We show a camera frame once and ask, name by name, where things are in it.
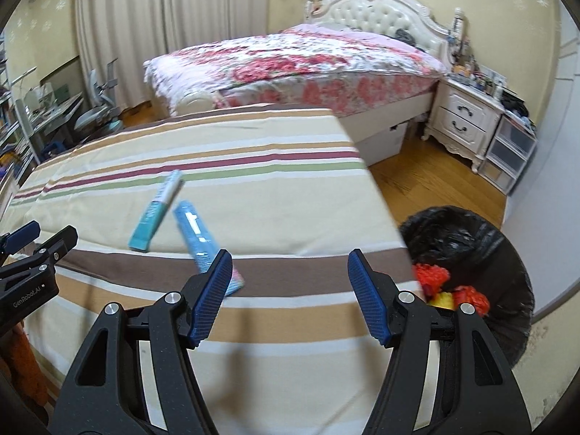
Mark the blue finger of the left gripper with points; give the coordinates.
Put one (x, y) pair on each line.
(15, 241)

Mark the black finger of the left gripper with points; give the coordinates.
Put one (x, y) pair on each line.
(58, 245)

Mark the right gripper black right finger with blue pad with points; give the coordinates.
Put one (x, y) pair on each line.
(476, 392)

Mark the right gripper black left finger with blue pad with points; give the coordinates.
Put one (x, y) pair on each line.
(103, 392)

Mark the teal white tube box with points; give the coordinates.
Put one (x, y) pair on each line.
(155, 213)

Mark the blue foil snack wrapper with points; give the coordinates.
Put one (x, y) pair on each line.
(200, 243)

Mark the black bagged trash bin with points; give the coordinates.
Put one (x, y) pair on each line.
(477, 254)

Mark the bookshelf with books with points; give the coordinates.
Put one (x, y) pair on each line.
(16, 148)

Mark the yellow foam fruit net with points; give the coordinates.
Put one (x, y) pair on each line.
(443, 300)

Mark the grey study desk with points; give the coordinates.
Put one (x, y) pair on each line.
(52, 106)

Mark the red mesh fruit net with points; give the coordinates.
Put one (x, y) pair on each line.
(432, 278)

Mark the grey desk chair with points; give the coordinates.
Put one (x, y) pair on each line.
(103, 117)

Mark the striped bedsheet mattress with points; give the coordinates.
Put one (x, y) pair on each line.
(286, 193)

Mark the beige pleated curtain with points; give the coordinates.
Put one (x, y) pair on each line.
(129, 32)

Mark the white plastic drawer unit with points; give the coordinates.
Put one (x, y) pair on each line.
(509, 152)

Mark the white under-bed storage box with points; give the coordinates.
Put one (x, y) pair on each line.
(382, 145)

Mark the white two-drawer nightstand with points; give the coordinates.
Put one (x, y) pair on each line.
(463, 120)

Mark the floral pink quilt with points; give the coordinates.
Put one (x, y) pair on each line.
(345, 71)

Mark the clutter of bottles on nightstand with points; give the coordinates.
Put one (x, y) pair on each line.
(466, 69)

